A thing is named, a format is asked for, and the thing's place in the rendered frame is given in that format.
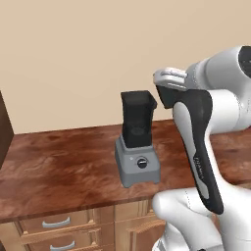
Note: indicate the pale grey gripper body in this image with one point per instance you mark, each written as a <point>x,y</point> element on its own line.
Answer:
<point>170,77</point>

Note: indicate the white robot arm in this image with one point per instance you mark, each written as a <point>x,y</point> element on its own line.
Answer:
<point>228,111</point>

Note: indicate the black blender jar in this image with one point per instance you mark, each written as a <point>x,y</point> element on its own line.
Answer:
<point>137,121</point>

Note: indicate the black blender knob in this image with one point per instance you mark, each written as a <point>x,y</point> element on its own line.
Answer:
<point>142,162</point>

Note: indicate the grey blender base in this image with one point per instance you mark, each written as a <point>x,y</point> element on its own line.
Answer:
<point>137,170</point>

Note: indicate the light wood cupboard door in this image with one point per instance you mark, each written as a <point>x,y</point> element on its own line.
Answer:
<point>130,212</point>

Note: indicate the light wood drawer front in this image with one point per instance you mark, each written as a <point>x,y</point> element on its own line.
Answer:
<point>36,245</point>
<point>81,219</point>

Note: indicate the dark brown cabinet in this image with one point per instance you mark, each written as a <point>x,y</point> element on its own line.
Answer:
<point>4,134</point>

